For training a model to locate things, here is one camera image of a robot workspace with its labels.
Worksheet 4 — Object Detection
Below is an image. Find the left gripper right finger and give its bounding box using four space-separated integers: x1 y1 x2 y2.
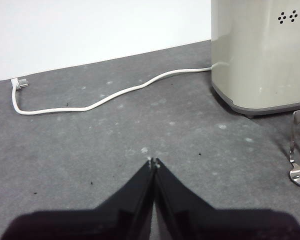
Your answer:
154 157 300 240

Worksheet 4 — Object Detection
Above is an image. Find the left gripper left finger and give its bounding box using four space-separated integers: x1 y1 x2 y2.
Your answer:
0 159 157 240

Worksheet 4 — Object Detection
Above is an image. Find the cream two-slot toaster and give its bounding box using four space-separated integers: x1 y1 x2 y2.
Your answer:
210 0 300 120

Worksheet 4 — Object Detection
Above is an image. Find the white toaster power cord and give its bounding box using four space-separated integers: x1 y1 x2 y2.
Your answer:
10 66 214 117

